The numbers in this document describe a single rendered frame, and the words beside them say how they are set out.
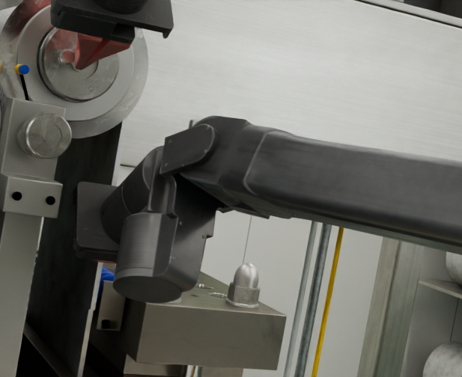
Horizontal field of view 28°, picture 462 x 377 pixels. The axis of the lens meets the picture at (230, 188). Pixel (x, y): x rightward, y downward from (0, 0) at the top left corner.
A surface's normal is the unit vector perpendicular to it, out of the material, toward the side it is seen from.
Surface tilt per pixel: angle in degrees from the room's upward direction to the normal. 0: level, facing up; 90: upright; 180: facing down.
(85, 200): 60
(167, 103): 90
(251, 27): 90
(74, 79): 90
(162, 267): 70
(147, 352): 90
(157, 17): 50
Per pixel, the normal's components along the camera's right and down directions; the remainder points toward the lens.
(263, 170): -0.49, -0.33
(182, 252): 0.76, -0.17
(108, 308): 0.42, 0.12
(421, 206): -0.66, -0.37
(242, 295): -0.08, 0.04
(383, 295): -0.89, -0.14
